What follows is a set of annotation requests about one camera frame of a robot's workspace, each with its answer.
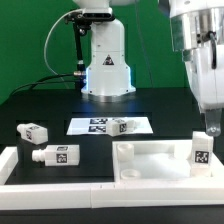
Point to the white square tabletop part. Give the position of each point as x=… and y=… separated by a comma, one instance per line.
x=163, y=163

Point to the white U-shaped fence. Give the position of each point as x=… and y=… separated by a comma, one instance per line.
x=93, y=195

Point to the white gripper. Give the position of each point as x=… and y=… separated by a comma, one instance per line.
x=206, y=83

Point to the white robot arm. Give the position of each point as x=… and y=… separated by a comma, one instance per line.
x=197, y=29

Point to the white sheet with tags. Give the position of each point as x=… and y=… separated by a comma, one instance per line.
x=97, y=125

